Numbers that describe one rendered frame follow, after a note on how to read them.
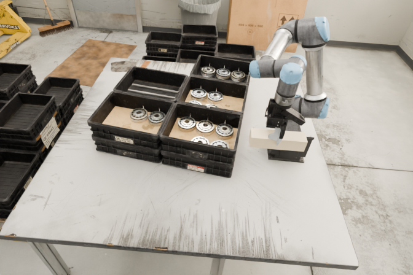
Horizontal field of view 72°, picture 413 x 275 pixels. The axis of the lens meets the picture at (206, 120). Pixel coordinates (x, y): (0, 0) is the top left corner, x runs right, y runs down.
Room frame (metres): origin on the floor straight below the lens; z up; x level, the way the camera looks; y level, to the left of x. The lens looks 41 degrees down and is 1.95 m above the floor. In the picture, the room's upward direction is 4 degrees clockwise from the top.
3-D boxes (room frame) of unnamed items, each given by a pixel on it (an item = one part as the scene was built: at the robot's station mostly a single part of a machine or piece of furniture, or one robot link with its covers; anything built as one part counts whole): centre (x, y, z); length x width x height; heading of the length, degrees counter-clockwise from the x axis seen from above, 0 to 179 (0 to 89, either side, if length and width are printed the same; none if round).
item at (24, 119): (1.52, 1.33, 0.37); 0.40 x 0.30 x 0.45; 179
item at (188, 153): (1.13, 0.02, 0.87); 0.40 x 0.30 x 0.11; 80
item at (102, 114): (1.19, 0.41, 0.87); 0.40 x 0.30 x 0.11; 80
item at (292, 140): (0.90, -0.32, 1.07); 0.24 x 0.06 x 0.06; 89
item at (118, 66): (2.02, 0.72, 0.71); 0.22 x 0.19 x 0.01; 89
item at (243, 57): (2.64, -0.25, 0.37); 0.40 x 0.30 x 0.45; 89
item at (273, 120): (0.90, -0.29, 1.23); 0.09 x 0.08 x 0.12; 89
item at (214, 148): (1.13, 0.02, 0.92); 0.40 x 0.30 x 0.02; 80
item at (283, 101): (0.90, -0.30, 1.31); 0.08 x 0.08 x 0.05
